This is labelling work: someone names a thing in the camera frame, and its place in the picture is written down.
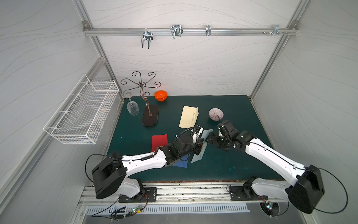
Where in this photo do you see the copper wine glass stand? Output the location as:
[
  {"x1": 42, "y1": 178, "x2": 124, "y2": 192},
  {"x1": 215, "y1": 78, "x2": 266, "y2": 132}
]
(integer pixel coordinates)
[{"x1": 120, "y1": 71, "x2": 161, "y2": 127}]

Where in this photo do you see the blue envelope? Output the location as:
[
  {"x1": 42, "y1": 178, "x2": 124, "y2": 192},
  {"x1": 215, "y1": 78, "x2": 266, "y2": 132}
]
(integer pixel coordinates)
[{"x1": 173, "y1": 155, "x2": 189, "y2": 168}]

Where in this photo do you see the cream yellow envelope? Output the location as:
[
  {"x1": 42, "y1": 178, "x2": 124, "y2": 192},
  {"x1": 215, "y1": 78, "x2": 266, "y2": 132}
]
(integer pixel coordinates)
[{"x1": 179, "y1": 106, "x2": 199, "y2": 128}]

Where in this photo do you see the small green circuit board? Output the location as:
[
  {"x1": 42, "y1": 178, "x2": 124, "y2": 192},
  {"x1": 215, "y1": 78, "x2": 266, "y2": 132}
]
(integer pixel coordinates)
[{"x1": 131, "y1": 205, "x2": 145, "y2": 214}]

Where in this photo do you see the metal bracket hook right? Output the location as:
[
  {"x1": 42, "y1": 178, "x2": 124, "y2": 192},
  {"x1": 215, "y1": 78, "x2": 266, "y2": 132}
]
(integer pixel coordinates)
[{"x1": 263, "y1": 25, "x2": 288, "y2": 36}]

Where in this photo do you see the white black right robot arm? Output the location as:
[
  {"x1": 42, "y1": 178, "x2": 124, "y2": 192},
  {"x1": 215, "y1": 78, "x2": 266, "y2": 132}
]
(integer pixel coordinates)
[{"x1": 206, "y1": 120, "x2": 325, "y2": 214}]

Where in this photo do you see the orange bowl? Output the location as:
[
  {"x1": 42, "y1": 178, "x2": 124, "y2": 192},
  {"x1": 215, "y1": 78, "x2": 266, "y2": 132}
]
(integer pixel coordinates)
[{"x1": 154, "y1": 90, "x2": 168, "y2": 102}]

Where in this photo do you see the small metal hook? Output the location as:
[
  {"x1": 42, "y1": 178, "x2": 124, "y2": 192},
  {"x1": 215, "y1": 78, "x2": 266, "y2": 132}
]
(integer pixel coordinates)
[{"x1": 206, "y1": 25, "x2": 211, "y2": 36}]

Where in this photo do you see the light teal envelope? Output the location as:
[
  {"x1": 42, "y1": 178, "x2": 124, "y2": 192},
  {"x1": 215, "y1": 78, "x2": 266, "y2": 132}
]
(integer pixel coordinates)
[{"x1": 191, "y1": 129, "x2": 213, "y2": 163}]

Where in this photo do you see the red envelope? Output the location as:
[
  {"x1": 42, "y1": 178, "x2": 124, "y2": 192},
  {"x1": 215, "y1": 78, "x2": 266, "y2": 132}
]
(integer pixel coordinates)
[{"x1": 152, "y1": 134, "x2": 168, "y2": 152}]

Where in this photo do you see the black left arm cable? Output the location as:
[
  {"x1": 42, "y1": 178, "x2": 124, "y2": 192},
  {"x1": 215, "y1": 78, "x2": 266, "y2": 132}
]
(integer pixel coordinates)
[{"x1": 84, "y1": 153, "x2": 121, "y2": 183}]

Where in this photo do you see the metal double hook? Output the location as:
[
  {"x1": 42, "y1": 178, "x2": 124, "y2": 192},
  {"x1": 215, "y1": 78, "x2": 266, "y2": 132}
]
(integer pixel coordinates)
[
  {"x1": 170, "y1": 25, "x2": 183, "y2": 39},
  {"x1": 141, "y1": 31, "x2": 153, "y2": 49}
]

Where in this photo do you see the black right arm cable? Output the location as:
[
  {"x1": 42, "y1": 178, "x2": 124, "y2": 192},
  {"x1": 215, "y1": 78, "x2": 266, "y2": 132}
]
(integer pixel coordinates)
[{"x1": 313, "y1": 167, "x2": 349, "y2": 215}]

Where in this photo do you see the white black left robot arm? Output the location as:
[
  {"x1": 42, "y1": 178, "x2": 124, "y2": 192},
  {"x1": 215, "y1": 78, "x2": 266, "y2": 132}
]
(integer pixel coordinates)
[{"x1": 91, "y1": 134, "x2": 204, "y2": 199}]

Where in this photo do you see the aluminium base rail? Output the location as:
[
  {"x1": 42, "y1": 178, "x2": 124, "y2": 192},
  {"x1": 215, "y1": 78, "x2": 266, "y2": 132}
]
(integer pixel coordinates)
[{"x1": 78, "y1": 181, "x2": 283, "y2": 205}]

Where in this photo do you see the white vented strip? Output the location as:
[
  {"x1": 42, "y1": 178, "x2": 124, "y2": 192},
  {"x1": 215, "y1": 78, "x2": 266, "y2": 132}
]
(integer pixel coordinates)
[{"x1": 86, "y1": 203, "x2": 250, "y2": 216}]

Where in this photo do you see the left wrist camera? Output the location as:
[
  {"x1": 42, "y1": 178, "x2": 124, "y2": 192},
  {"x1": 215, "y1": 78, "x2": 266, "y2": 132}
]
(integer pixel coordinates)
[{"x1": 192, "y1": 125, "x2": 203, "y2": 143}]

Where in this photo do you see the metal double hook left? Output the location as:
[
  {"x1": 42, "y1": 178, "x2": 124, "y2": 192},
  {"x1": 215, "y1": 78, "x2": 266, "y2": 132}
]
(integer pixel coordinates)
[{"x1": 141, "y1": 31, "x2": 153, "y2": 49}]

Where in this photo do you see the aluminium overhead rail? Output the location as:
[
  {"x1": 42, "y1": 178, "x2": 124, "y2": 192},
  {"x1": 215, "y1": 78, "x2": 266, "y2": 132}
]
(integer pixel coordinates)
[{"x1": 84, "y1": 27, "x2": 298, "y2": 37}]

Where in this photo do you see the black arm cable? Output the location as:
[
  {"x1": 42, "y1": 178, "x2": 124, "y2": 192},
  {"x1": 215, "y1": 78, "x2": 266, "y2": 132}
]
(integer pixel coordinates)
[
  {"x1": 313, "y1": 167, "x2": 349, "y2": 215},
  {"x1": 84, "y1": 153, "x2": 121, "y2": 183}
]

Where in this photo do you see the white wire basket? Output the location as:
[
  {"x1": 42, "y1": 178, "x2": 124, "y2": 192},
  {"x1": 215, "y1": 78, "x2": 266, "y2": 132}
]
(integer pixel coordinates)
[{"x1": 43, "y1": 74, "x2": 119, "y2": 145}]

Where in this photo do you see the metal double hook middle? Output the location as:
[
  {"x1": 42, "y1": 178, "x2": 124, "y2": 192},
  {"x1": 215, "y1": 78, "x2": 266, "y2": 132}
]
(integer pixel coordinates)
[{"x1": 170, "y1": 25, "x2": 183, "y2": 39}]

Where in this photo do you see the clear wine glass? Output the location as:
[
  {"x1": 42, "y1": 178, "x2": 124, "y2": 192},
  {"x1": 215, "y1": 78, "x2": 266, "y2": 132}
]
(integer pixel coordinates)
[{"x1": 122, "y1": 90, "x2": 139, "y2": 116}]

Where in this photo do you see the pink striped glass bowl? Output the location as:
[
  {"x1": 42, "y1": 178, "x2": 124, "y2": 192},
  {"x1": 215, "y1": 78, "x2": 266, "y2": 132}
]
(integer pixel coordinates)
[{"x1": 208, "y1": 108, "x2": 224, "y2": 121}]

